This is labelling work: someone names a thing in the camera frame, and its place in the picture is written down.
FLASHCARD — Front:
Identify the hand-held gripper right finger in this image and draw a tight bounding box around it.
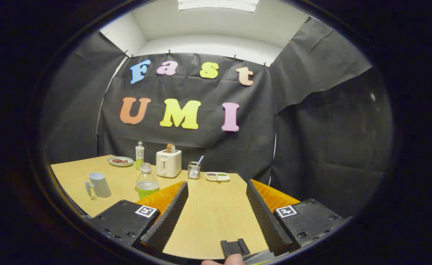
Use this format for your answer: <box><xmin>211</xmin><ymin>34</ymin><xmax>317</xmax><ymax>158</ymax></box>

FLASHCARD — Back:
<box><xmin>246</xmin><ymin>179</ymin><xmax>352</xmax><ymax>257</ymax></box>

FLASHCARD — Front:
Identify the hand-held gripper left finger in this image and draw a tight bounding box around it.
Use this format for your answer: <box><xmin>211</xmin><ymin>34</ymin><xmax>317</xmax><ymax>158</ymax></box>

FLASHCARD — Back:
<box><xmin>90</xmin><ymin>180</ymin><xmax>189</xmax><ymax>254</ymax></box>

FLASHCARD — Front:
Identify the clear juice bottle green label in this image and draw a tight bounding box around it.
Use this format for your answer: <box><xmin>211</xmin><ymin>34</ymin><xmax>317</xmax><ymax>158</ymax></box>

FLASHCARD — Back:
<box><xmin>136</xmin><ymin>163</ymin><xmax>160</xmax><ymax>200</ymax></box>

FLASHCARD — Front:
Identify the pale grey cup knob handle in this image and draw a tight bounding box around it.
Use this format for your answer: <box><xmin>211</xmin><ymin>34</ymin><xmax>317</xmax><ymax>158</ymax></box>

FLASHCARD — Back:
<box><xmin>85</xmin><ymin>172</ymin><xmax>112</xmax><ymax>199</ymax></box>

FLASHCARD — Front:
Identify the wooden table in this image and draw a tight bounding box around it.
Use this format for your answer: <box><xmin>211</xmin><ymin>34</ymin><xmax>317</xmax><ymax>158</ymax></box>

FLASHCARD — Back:
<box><xmin>50</xmin><ymin>155</ymin><xmax>270</xmax><ymax>260</ymax></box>

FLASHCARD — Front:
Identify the white toaster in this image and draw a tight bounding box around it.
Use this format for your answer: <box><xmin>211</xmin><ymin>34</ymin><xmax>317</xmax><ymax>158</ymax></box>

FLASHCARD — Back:
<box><xmin>156</xmin><ymin>149</ymin><xmax>182</xmax><ymax>179</ymax></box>

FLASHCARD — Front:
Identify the white divided snack dish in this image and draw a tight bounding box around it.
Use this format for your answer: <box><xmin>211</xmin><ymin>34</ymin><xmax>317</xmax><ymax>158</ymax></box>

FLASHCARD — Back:
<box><xmin>205</xmin><ymin>172</ymin><xmax>231</xmax><ymax>182</ymax></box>

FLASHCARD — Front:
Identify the pale green plate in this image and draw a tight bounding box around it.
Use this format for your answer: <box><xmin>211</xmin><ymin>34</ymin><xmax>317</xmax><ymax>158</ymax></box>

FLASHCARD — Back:
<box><xmin>108</xmin><ymin>156</ymin><xmax>134</xmax><ymax>167</ymax></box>

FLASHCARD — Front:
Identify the black backdrop cloth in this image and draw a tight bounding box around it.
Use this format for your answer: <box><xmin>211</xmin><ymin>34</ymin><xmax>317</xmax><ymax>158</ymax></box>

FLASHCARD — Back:
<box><xmin>41</xmin><ymin>17</ymin><xmax>393</xmax><ymax>221</ymax></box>

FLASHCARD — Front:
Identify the ceiling light panel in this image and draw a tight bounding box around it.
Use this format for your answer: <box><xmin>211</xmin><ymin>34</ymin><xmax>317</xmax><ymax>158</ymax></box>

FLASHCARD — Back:
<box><xmin>178</xmin><ymin>0</ymin><xmax>259</xmax><ymax>13</ymax></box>

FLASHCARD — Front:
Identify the metal wire utensil holder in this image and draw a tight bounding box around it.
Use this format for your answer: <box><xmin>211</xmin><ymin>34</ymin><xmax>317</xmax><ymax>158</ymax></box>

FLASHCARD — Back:
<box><xmin>187</xmin><ymin>161</ymin><xmax>201</xmax><ymax>180</ymax></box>

